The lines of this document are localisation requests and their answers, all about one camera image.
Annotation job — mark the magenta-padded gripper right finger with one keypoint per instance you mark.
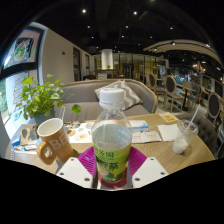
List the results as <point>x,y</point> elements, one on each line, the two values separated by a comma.
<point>148,171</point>

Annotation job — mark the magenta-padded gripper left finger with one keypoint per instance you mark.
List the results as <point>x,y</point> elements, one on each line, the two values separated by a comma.
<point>76,171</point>

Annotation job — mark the clear bottle with green label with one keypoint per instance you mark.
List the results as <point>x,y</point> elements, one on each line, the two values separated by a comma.
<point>111,143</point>

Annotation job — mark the brown ceramic mug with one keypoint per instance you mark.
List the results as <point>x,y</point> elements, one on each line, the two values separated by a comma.
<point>58,143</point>

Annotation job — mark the white printed paper slips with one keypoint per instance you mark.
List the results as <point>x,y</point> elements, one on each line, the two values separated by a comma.
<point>148,136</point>

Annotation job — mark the printed menu leaflet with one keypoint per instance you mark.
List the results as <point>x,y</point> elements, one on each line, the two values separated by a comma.
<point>80,133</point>

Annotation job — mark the clear plastic cup with straw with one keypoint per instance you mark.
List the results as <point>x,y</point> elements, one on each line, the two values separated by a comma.
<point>181,143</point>

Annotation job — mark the white paper napkin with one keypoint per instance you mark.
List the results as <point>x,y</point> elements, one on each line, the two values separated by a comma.
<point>168,132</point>

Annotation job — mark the blue and white card pack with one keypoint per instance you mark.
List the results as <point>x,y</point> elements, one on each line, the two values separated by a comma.
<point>139,125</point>

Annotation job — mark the white pen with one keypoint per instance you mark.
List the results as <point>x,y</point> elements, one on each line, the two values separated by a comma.
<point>28,147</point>

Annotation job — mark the yellow and white card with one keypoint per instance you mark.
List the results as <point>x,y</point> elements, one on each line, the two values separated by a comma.
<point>168,117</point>

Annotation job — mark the wooden stand with leaf cutout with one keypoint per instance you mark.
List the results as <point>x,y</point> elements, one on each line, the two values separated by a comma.
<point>28,134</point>

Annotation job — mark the grey upholstered sofa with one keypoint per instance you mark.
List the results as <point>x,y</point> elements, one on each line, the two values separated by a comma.
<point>83,100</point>

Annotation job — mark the grey zigzag cushion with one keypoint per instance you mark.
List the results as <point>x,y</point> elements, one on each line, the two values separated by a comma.
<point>131,96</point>

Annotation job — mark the green potted plant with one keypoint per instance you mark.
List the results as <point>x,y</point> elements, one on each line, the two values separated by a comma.
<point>40,98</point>

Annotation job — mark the group of dining chairs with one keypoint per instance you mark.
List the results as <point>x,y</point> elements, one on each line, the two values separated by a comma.
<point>171,86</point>

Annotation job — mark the white round pillar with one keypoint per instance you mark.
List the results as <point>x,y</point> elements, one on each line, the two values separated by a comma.
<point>107,59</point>

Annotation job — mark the window with posters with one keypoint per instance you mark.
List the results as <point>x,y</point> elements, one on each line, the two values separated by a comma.
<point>18,66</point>

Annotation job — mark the group of ceiling lights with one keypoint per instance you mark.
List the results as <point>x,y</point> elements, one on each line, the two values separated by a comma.
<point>84,11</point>

